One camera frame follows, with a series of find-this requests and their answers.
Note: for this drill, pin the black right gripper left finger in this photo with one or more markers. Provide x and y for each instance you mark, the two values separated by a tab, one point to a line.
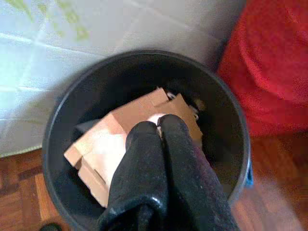
139	173

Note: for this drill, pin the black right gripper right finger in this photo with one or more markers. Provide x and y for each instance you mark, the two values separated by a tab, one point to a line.
190	183

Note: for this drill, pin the brown cardboard box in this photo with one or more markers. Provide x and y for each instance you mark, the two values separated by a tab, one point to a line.
134	113

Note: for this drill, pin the black round waste bin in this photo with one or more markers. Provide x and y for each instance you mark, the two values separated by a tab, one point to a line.
101	91

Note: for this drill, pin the red fabric beanbag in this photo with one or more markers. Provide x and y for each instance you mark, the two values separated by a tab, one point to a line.
269	72

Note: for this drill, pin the white quilted mattress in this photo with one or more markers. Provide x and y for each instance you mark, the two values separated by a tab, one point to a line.
36	72

